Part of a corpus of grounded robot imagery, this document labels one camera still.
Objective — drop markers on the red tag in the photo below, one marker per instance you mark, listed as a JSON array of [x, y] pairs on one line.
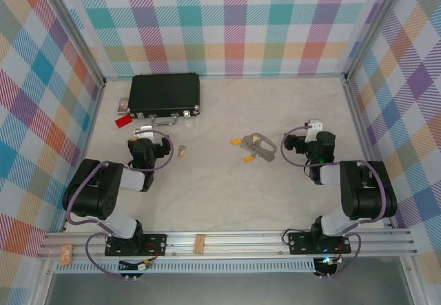
[[124, 121]]

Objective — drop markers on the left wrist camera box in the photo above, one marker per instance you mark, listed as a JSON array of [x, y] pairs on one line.
[[144, 129]]

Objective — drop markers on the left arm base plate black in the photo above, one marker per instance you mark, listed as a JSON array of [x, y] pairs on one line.
[[155, 244]]

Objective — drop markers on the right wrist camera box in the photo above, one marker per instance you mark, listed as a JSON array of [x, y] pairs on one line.
[[316, 125]]

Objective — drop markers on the aluminium frame rail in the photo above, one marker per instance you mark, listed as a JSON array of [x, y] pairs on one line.
[[361, 129], [90, 129], [275, 75]]

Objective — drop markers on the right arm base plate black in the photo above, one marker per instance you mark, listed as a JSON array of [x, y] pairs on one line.
[[299, 243]]

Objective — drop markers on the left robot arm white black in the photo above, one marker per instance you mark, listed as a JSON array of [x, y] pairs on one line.
[[120, 222]]

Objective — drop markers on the grey keyring with yellow keys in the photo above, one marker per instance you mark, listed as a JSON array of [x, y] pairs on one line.
[[268, 156]]

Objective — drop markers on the aluminium frame post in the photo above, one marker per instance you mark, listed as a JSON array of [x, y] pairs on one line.
[[69, 26], [375, 26]]

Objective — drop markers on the small wooden tag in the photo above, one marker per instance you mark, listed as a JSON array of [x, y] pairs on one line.
[[67, 254]]

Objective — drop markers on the small printed card box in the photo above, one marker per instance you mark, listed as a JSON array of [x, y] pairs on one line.
[[122, 105]]

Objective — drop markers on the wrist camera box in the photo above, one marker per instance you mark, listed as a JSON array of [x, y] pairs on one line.
[[316, 125], [144, 129]]

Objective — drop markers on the wide slotted aluminium rail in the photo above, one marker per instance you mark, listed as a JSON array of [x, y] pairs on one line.
[[241, 246]]

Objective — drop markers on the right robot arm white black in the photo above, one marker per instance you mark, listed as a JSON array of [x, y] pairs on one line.
[[334, 222]]

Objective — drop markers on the wooden block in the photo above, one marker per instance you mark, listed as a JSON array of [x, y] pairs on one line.
[[200, 243]]

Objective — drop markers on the key with yellow head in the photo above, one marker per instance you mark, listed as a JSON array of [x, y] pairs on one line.
[[248, 159], [235, 142]]

